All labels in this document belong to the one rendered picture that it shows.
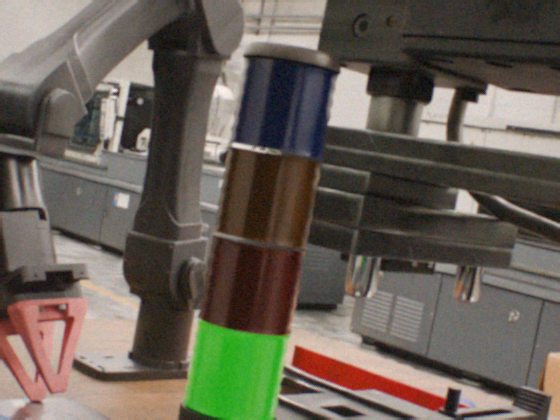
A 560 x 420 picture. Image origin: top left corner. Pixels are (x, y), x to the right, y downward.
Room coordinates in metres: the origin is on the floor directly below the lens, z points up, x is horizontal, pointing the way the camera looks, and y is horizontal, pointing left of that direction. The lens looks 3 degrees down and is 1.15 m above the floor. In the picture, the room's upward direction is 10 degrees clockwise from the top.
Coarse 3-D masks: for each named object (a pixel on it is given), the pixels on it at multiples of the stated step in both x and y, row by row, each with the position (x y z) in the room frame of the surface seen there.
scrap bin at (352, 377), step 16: (304, 352) 1.04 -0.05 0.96; (320, 352) 1.03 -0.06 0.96; (304, 368) 1.04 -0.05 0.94; (320, 368) 1.02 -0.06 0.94; (336, 368) 1.01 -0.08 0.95; (352, 368) 0.99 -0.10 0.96; (352, 384) 0.99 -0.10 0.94; (368, 384) 0.98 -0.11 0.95; (384, 384) 0.96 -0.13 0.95; (400, 384) 0.95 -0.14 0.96; (416, 400) 0.93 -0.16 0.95; (432, 400) 0.92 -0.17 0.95
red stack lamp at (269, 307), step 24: (216, 240) 0.38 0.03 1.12; (240, 240) 0.38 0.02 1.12; (216, 264) 0.37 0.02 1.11; (240, 264) 0.37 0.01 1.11; (264, 264) 0.37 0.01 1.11; (288, 264) 0.37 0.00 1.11; (216, 288) 0.37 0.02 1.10; (240, 288) 0.37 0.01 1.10; (264, 288) 0.37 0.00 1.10; (288, 288) 0.37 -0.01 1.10; (216, 312) 0.37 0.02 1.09; (240, 312) 0.37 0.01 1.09; (264, 312) 0.37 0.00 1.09; (288, 312) 0.38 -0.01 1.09
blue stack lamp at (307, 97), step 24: (264, 72) 0.37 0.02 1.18; (288, 72) 0.37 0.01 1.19; (312, 72) 0.37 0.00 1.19; (240, 96) 0.38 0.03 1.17; (264, 96) 0.37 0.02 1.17; (288, 96) 0.37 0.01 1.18; (312, 96) 0.37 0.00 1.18; (240, 120) 0.37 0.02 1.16; (264, 120) 0.37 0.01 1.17; (288, 120) 0.37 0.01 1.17; (312, 120) 0.37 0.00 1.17; (240, 144) 0.38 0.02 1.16; (264, 144) 0.37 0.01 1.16; (288, 144) 0.37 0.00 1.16; (312, 144) 0.37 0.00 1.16
